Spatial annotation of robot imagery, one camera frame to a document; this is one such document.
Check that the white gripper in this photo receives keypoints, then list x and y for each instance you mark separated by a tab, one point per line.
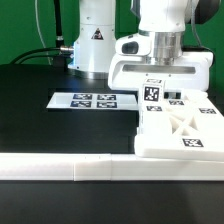
190	71

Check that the white tagged cube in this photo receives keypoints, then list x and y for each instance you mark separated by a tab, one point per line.
151	91

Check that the white chair back frame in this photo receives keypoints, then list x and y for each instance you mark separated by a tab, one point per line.
189	128

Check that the white marker base sheet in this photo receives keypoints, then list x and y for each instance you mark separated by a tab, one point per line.
92	101

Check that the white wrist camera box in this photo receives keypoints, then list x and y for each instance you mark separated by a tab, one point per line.
134	44

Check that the white U-shaped fence frame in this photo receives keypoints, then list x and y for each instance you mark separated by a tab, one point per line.
104	167

